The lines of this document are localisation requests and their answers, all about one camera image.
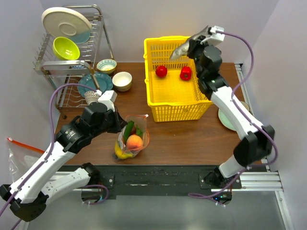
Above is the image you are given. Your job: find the red bell pepper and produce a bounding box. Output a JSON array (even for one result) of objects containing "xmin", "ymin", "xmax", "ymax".
[{"xmin": 180, "ymin": 66, "xmax": 192, "ymax": 81}]

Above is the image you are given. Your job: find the lime green bowl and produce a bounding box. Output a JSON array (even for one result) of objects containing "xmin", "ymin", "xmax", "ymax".
[{"xmin": 52, "ymin": 37, "xmax": 80, "ymax": 60}]

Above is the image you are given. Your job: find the large cream plate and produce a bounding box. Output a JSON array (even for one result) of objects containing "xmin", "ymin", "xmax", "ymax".
[{"xmin": 41, "ymin": 7, "xmax": 92, "ymax": 44}]

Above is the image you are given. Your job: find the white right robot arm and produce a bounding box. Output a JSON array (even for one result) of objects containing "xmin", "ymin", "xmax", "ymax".
[{"xmin": 187, "ymin": 35, "xmax": 275, "ymax": 188}]

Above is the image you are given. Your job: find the cream mug black handle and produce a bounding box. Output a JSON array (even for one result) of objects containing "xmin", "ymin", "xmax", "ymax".
[{"xmin": 239, "ymin": 101, "xmax": 251, "ymax": 115}]

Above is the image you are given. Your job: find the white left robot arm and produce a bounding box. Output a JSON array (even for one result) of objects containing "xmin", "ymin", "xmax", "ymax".
[{"xmin": 0, "ymin": 101, "xmax": 126, "ymax": 222}]

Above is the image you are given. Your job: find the metal dish rack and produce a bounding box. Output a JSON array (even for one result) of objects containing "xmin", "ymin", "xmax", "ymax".
[{"xmin": 34, "ymin": 4, "xmax": 114, "ymax": 118}]

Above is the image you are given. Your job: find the teal scalloped plate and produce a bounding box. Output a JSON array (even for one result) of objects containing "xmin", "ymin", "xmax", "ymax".
[{"xmin": 77, "ymin": 73, "xmax": 113, "ymax": 95}]

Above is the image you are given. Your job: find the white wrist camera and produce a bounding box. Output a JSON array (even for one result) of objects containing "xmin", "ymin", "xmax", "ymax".
[
  {"xmin": 97, "ymin": 90, "xmax": 117, "ymax": 112},
  {"xmin": 201, "ymin": 26, "xmax": 225, "ymax": 46}
]

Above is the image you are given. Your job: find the yellow banana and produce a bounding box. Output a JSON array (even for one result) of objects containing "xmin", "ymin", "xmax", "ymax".
[{"xmin": 115, "ymin": 141, "xmax": 133, "ymax": 160}]

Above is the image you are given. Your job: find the clear zip bag orange zipper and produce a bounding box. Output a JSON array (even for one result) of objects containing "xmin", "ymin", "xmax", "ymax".
[{"xmin": 113, "ymin": 114, "xmax": 150, "ymax": 160}]

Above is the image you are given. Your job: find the orange carrot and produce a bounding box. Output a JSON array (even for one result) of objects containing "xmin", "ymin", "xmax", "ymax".
[{"xmin": 135, "ymin": 126, "xmax": 143, "ymax": 138}]

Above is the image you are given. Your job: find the teal patterned small bowl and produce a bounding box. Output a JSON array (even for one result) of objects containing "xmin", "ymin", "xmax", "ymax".
[{"xmin": 96, "ymin": 59, "xmax": 117, "ymax": 74}]

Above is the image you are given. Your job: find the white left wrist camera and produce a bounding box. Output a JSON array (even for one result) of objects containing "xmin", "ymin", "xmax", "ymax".
[{"xmin": 97, "ymin": 90, "xmax": 117, "ymax": 112}]

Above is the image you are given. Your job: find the red apple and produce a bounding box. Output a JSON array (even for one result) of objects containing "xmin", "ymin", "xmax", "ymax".
[{"xmin": 155, "ymin": 65, "xmax": 167, "ymax": 78}]

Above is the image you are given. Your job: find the mint green saucer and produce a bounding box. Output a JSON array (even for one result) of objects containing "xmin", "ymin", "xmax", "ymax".
[{"xmin": 218, "ymin": 109, "xmax": 236, "ymax": 131}]

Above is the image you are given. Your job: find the white bowl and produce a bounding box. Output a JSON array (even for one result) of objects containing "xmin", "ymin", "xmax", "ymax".
[{"xmin": 112, "ymin": 72, "xmax": 132, "ymax": 92}]

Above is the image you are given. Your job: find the green cucumber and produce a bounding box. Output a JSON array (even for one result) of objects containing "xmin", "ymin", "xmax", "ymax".
[{"xmin": 123, "ymin": 121, "xmax": 134, "ymax": 143}]

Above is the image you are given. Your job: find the yellow plastic basket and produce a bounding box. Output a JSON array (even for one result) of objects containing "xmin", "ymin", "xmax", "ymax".
[{"xmin": 143, "ymin": 36, "xmax": 212, "ymax": 122}]

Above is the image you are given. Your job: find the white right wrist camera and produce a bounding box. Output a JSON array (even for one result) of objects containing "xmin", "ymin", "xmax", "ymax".
[{"xmin": 201, "ymin": 26, "xmax": 225, "ymax": 46}]

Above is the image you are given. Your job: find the spare zip bag orange zipper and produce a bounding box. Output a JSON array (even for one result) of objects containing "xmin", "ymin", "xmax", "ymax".
[{"xmin": 6, "ymin": 137, "xmax": 44, "ymax": 181}]

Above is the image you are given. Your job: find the peach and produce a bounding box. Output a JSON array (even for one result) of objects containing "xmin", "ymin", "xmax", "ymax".
[{"xmin": 126, "ymin": 135, "xmax": 143, "ymax": 150}]

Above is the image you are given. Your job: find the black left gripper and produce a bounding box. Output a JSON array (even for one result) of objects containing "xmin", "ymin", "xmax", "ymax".
[{"xmin": 91, "ymin": 105, "xmax": 128, "ymax": 138}]

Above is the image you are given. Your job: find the grey patterned bowl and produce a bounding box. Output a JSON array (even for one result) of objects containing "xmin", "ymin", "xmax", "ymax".
[{"xmin": 84, "ymin": 91, "xmax": 100, "ymax": 105}]

